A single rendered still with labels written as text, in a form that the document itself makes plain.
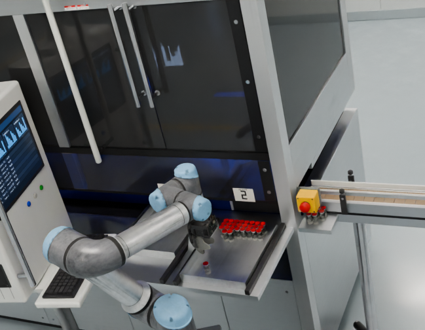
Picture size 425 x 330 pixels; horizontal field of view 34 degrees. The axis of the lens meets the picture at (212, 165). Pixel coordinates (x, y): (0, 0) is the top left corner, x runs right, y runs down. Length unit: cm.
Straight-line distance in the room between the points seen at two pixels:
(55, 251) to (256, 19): 98
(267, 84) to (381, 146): 259
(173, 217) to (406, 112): 343
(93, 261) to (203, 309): 131
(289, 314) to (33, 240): 111
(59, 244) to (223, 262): 77
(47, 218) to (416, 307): 183
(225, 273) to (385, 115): 301
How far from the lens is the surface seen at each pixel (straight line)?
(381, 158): 476
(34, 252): 291
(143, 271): 266
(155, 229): 206
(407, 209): 264
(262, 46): 234
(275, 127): 246
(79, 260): 197
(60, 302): 280
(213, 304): 315
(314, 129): 284
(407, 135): 501
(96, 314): 362
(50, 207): 303
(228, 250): 264
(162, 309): 225
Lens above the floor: 244
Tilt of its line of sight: 29 degrees down
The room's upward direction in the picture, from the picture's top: 13 degrees counter-clockwise
